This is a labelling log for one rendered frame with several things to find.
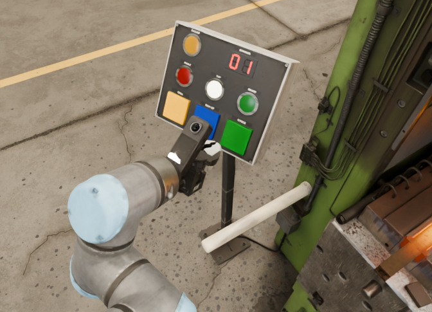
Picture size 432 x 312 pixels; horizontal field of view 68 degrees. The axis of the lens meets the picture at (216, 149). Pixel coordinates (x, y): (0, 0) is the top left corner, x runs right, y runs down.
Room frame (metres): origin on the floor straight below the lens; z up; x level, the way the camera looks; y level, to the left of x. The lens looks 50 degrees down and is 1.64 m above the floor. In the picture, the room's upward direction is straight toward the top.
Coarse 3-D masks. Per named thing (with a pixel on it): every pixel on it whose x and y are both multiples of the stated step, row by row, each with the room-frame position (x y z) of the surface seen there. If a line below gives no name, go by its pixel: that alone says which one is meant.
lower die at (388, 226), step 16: (416, 176) 0.46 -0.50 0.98; (400, 192) 0.41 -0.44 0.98; (416, 192) 0.41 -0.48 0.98; (368, 208) 0.37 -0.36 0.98; (384, 208) 0.37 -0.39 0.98; (400, 208) 0.36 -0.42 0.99; (416, 208) 0.36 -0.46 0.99; (368, 224) 0.35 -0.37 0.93; (384, 224) 0.33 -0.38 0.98; (400, 224) 0.33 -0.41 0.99; (416, 224) 0.33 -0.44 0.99; (384, 240) 0.31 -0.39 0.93; (400, 240) 0.30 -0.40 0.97; (416, 272) 0.24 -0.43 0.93
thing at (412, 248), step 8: (424, 232) 0.30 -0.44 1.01; (408, 240) 0.28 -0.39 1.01; (416, 240) 0.28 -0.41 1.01; (424, 240) 0.28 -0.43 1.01; (400, 248) 0.26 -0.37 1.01; (408, 248) 0.26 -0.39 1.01; (416, 248) 0.26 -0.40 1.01; (424, 248) 0.26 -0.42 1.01; (392, 256) 0.25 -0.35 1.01; (400, 256) 0.25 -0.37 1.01; (408, 256) 0.25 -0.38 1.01; (416, 256) 0.25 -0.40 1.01; (424, 256) 0.25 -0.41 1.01; (384, 264) 0.23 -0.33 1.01; (392, 264) 0.23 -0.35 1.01; (400, 264) 0.23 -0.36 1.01; (376, 272) 0.22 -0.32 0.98; (384, 272) 0.22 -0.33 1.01; (392, 272) 0.21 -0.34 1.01; (384, 280) 0.21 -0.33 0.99
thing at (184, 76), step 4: (184, 68) 0.73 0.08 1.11; (180, 72) 0.73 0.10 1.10; (184, 72) 0.72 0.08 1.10; (188, 72) 0.72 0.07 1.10; (180, 76) 0.72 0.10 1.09; (184, 76) 0.71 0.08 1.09; (188, 76) 0.71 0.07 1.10; (180, 80) 0.71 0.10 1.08; (184, 80) 0.71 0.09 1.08; (188, 80) 0.70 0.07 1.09
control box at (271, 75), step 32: (192, 32) 0.77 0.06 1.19; (192, 64) 0.73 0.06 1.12; (224, 64) 0.69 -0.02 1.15; (256, 64) 0.65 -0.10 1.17; (288, 64) 0.62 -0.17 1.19; (160, 96) 0.72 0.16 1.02; (192, 96) 0.68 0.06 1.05; (224, 96) 0.64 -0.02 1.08; (256, 96) 0.61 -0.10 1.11; (224, 128) 0.59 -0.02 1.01; (256, 128) 0.56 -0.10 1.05; (256, 160) 0.52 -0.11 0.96
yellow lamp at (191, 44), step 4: (192, 36) 0.76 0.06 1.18; (188, 40) 0.76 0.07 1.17; (192, 40) 0.76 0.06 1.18; (196, 40) 0.75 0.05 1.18; (184, 44) 0.76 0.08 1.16; (188, 44) 0.75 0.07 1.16; (192, 44) 0.75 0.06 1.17; (196, 44) 0.75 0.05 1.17; (188, 48) 0.75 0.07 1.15; (192, 48) 0.74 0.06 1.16; (196, 48) 0.74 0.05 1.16; (188, 52) 0.74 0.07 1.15; (192, 52) 0.74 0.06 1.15
